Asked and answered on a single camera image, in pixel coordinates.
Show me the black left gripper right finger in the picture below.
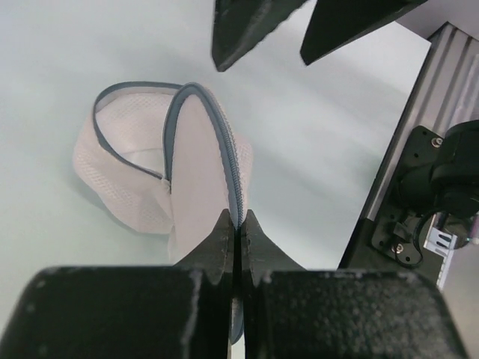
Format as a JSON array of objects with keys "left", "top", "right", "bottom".
[{"left": 240, "top": 212, "right": 469, "bottom": 358}]

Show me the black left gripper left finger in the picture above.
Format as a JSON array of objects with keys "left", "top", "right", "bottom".
[{"left": 1, "top": 211, "right": 235, "bottom": 358}]

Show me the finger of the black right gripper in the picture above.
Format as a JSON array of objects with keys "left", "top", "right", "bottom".
[
  {"left": 300, "top": 0, "right": 424, "bottom": 66},
  {"left": 211, "top": 0, "right": 304, "bottom": 72}
]

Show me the white mesh laundry bag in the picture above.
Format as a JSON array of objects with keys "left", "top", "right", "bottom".
[{"left": 73, "top": 80, "right": 255, "bottom": 345}]

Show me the aluminium frame rail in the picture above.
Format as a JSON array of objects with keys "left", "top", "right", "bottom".
[{"left": 359, "top": 22, "right": 478, "bottom": 221}]

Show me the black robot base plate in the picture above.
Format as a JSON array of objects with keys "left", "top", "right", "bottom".
[{"left": 338, "top": 125, "right": 478, "bottom": 285}]

